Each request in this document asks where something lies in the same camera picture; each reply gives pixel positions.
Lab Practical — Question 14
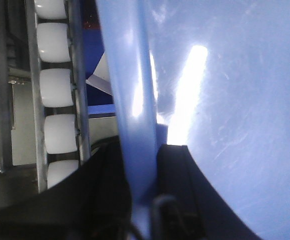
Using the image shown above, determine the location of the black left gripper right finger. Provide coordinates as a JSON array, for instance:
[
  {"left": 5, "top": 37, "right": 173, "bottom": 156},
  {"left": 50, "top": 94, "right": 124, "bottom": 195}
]
[{"left": 150, "top": 144, "right": 259, "bottom": 240}]

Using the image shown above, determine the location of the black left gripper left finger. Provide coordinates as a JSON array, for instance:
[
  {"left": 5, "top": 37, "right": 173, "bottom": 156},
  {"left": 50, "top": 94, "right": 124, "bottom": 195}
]
[{"left": 0, "top": 136, "right": 132, "bottom": 240}]

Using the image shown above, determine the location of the blue plastic tray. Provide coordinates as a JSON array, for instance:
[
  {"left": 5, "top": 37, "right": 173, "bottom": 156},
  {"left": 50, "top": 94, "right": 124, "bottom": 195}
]
[{"left": 97, "top": 0, "right": 290, "bottom": 240}]

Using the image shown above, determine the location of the blue bin below shelf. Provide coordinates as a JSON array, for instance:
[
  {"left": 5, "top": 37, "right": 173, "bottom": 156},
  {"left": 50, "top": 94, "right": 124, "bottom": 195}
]
[{"left": 83, "top": 29, "right": 116, "bottom": 118}]

